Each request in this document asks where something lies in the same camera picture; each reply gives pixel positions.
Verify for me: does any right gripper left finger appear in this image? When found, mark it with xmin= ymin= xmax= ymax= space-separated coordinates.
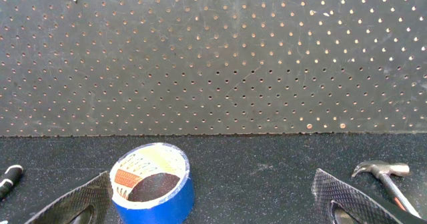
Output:
xmin=25 ymin=170 xmax=113 ymax=224

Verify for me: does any hammer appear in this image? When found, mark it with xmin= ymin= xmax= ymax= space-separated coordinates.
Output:
xmin=350 ymin=160 xmax=423 ymax=220

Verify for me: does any black pegboard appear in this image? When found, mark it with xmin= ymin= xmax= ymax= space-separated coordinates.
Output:
xmin=0 ymin=0 xmax=427 ymax=137

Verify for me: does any roll of blue tape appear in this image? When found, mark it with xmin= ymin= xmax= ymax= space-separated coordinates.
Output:
xmin=109 ymin=142 xmax=195 ymax=224

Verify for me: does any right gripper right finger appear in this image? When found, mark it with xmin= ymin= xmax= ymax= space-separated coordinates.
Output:
xmin=311 ymin=168 xmax=427 ymax=224

